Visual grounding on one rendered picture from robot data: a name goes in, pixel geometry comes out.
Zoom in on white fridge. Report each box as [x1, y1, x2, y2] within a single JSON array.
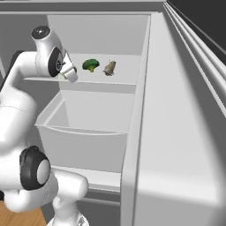
[[0, 0, 168, 226]]

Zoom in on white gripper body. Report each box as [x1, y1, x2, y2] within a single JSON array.
[[59, 66, 79, 84]]

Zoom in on white fridge drawer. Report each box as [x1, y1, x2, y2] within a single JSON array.
[[34, 89, 139, 174]]

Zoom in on green broccoli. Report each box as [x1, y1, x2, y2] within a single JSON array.
[[81, 58, 101, 73]]

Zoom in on white fridge shelf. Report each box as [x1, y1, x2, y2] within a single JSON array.
[[23, 52, 143, 87]]

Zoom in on white fridge door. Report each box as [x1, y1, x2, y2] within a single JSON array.
[[119, 2, 226, 226]]

